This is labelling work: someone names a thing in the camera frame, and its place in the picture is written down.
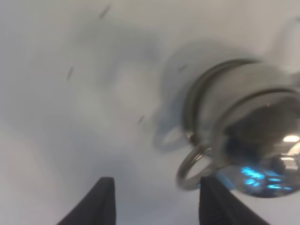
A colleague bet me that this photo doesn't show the stainless steel teapot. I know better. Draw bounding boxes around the stainless steel teapot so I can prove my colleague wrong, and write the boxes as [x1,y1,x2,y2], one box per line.
[176,59,300,198]

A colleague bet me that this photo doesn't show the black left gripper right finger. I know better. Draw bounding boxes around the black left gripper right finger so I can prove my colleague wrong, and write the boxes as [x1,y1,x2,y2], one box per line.
[199,176,268,225]

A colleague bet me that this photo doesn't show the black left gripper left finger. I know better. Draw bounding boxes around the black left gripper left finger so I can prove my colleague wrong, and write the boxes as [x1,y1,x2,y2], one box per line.
[58,177,116,225]

